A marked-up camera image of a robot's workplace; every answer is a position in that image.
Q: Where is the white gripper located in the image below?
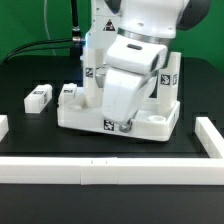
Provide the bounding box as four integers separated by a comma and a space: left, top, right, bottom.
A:
102, 35, 168, 133

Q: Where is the white desk top tray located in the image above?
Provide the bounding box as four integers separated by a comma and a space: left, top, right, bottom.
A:
57, 94, 180, 141

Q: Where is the white L-shaped obstacle fence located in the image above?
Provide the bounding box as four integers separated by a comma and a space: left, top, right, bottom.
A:
0, 117, 224, 185

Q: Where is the white block left edge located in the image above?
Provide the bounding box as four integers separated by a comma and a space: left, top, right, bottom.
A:
0, 115, 9, 142

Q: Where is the black cable pair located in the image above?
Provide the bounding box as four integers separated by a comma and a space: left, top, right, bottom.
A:
2, 37, 84, 63

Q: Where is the black vertical cable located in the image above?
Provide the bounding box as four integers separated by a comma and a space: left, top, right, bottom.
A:
70, 0, 81, 38

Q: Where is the thin white cable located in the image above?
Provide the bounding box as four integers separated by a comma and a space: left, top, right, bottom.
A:
43, 0, 57, 57

